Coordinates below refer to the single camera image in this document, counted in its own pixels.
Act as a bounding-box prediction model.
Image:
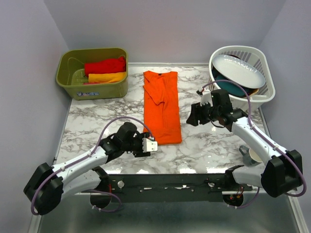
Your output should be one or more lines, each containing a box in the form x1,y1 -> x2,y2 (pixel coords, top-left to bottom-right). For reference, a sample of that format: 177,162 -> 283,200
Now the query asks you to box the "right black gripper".
186,99 -> 221,126

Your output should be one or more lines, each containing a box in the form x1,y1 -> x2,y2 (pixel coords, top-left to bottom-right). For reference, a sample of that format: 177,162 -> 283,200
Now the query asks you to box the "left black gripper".
121,132 -> 151,158

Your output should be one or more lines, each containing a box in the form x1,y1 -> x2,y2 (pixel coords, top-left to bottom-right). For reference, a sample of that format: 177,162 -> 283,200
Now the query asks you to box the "orange t shirt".
143,71 -> 182,145

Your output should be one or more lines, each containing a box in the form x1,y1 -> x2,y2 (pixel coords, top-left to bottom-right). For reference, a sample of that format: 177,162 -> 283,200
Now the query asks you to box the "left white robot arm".
23,122 -> 158,216

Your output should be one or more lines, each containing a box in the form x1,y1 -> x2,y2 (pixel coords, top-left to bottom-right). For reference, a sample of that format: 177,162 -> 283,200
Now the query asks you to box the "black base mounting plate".
90,166 -> 252,208

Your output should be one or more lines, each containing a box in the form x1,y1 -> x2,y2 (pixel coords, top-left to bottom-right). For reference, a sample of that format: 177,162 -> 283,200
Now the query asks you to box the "white oval plate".
212,54 -> 266,89

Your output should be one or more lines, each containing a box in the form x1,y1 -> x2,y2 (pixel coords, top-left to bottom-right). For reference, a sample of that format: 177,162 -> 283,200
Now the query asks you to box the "brown wooden dish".
247,88 -> 259,97

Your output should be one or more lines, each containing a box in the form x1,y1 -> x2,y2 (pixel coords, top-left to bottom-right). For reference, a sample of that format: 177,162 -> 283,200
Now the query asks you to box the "grey white mug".
239,145 -> 262,166

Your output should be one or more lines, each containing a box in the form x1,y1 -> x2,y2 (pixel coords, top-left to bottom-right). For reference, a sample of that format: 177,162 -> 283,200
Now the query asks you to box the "yellow rolled t shirt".
88,72 -> 126,83

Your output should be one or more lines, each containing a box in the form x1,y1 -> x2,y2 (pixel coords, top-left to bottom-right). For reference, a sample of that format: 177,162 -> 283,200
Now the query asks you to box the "red rolled t shirt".
84,56 -> 127,76

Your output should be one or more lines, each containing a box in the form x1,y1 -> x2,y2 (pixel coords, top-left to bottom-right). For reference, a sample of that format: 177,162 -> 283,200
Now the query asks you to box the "white plastic basket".
208,46 -> 276,111

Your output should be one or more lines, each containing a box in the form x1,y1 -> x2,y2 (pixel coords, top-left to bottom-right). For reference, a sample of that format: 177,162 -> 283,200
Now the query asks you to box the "olive green plastic bin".
56,48 -> 128,100

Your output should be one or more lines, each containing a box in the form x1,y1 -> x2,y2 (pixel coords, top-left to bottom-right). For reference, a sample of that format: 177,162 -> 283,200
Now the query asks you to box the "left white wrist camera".
142,137 -> 158,153

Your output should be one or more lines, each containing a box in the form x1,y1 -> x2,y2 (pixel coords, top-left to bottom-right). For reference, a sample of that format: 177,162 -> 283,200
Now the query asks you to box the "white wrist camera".
200,89 -> 213,106
142,137 -> 158,153

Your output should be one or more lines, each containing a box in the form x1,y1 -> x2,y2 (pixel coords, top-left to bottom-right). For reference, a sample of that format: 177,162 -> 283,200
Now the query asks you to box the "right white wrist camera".
200,89 -> 213,106

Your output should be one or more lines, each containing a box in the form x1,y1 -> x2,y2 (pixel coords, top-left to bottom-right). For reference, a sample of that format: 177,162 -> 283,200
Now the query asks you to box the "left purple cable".
30,116 -> 155,216

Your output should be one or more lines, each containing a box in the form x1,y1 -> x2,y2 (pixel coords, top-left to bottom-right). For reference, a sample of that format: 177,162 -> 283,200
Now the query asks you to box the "purple cable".
30,116 -> 155,216
196,80 -> 307,209

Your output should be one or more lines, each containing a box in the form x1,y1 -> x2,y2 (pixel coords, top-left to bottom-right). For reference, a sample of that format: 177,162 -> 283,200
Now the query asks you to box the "aluminium rail frame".
30,64 -> 308,233

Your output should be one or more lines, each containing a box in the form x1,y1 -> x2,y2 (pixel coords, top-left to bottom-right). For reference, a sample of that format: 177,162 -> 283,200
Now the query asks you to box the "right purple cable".
196,80 -> 307,209

